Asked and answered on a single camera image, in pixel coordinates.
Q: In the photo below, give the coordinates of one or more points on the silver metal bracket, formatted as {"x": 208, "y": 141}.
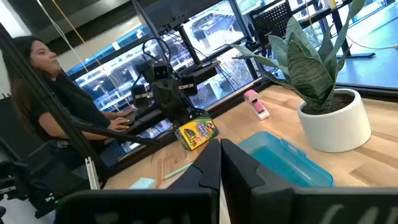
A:
{"x": 92, "y": 174}

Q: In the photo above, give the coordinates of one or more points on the pink white stapler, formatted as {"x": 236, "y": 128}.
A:
{"x": 256, "y": 104}

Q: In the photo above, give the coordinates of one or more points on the light blue sticky note pad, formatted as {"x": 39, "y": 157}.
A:
{"x": 143, "y": 183}

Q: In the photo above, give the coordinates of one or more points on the person's hand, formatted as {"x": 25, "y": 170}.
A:
{"x": 119, "y": 124}
{"x": 126, "y": 113}

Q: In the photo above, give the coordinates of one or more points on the person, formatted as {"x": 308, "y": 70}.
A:
{"x": 71, "y": 99}

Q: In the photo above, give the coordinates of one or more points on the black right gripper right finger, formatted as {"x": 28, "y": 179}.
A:
{"x": 242, "y": 186}

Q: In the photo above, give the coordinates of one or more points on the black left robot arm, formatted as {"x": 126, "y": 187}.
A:
{"x": 199, "y": 73}

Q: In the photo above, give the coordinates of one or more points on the light green pencil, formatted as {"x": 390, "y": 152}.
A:
{"x": 178, "y": 171}

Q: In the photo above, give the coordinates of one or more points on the black perforated panel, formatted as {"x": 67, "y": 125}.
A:
{"x": 272, "y": 18}

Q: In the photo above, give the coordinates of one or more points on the green snake plant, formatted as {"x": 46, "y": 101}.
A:
{"x": 306, "y": 68}

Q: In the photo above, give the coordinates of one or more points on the teal lidded clear pencil case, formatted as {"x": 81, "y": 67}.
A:
{"x": 286, "y": 161}

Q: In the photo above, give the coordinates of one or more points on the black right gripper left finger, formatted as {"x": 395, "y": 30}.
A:
{"x": 205, "y": 174}

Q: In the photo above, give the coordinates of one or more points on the black equipment stand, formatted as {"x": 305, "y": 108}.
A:
{"x": 34, "y": 183}

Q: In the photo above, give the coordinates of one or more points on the white round plant pot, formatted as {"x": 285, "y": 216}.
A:
{"x": 335, "y": 130}

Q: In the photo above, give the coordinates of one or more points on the black flat floor bar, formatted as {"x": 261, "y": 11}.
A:
{"x": 360, "y": 55}

